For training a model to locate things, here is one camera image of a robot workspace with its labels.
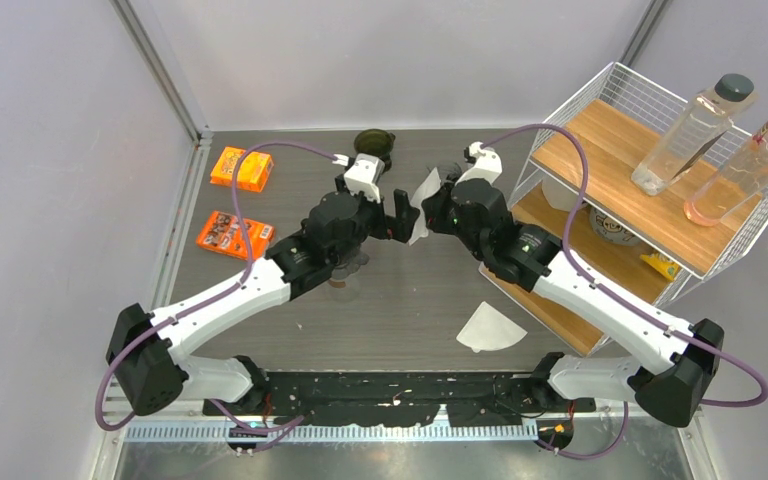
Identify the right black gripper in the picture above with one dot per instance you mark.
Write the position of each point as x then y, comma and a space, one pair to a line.
434, 207

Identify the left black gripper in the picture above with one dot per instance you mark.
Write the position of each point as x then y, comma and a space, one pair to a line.
399, 227

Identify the white paper coffee filter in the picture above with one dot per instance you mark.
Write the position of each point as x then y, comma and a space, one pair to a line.
427, 189

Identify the glass carafe with leather collar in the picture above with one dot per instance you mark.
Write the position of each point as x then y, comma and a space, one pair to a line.
344, 290

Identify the grey glass dripper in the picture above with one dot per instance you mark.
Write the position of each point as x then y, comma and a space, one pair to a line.
350, 263

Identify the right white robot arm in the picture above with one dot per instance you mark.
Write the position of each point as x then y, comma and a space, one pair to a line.
667, 369

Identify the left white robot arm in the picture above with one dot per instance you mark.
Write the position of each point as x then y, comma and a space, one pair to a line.
151, 354

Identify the dark green glass dripper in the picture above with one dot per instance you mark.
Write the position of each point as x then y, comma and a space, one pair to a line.
376, 142

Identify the grey glass pitcher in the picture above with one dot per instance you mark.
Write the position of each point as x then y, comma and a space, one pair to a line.
449, 172

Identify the white ceramic cup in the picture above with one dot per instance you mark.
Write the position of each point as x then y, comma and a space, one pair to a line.
560, 197

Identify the patterned ceramic bowl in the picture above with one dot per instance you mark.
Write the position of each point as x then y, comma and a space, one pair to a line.
611, 231

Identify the orange box upper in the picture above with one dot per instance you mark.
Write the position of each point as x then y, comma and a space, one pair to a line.
250, 171

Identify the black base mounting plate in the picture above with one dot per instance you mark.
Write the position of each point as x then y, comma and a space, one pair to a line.
404, 399

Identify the orange razor box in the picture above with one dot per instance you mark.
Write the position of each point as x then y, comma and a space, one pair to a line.
222, 234

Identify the yellow snack packet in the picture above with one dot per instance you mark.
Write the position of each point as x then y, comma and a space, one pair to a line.
662, 264

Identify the clear bottle grey cap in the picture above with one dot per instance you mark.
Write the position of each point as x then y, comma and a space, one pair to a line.
705, 119

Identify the pink liquid bottle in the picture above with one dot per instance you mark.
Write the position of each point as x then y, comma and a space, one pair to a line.
738, 179

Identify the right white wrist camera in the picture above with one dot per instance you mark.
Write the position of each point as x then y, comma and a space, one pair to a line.
484, 163

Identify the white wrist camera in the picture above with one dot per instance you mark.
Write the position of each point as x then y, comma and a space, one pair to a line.
361, 175
484, 163

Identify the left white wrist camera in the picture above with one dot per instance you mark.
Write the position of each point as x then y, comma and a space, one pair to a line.
361, 175

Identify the white wire wooden shelf rack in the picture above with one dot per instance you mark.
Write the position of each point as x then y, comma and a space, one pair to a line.
610, 124

